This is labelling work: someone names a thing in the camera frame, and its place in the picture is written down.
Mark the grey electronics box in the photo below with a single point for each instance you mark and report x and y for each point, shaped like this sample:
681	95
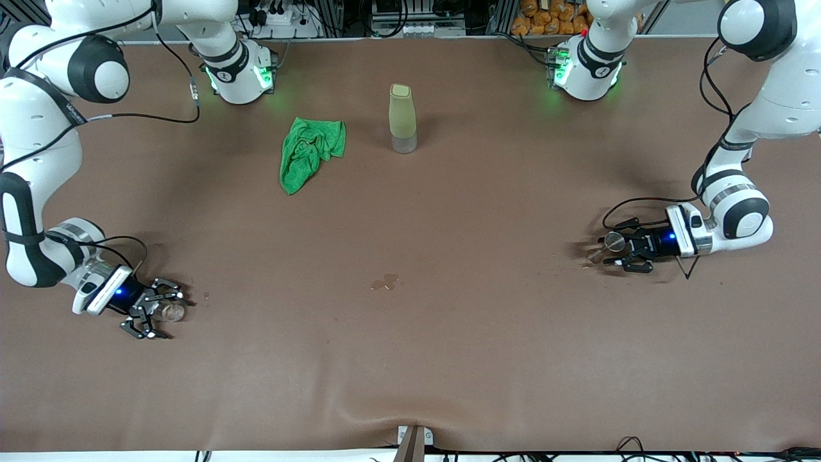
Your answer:
417	29

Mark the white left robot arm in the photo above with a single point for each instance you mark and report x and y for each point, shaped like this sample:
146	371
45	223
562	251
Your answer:
782	96

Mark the orange objects heap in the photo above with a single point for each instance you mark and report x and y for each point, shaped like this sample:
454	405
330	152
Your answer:
545	19

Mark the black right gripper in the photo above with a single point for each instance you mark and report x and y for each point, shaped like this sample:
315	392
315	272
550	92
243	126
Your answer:
133	298

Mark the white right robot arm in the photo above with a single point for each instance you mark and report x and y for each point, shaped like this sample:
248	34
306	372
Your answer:
38	128

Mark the brown table mat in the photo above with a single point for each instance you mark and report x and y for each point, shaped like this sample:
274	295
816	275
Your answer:
410	359

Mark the steel double jigger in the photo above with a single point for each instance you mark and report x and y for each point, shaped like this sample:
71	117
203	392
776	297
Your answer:
614	241

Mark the frosted yellow-green bottle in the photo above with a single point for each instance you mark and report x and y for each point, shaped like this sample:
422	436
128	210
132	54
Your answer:
403	115

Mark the clear glass measuring cup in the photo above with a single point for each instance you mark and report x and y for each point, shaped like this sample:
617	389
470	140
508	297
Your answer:
172	312

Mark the white power strip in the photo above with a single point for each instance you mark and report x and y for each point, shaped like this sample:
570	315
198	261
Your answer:
288	27

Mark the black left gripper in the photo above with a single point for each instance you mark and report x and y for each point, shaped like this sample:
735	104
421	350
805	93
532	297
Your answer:
653	244

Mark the green microfiber cloth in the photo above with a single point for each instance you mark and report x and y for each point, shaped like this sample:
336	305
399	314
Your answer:
308	154

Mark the aluminium camera mast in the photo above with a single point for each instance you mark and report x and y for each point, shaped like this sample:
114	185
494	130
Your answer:
412	446

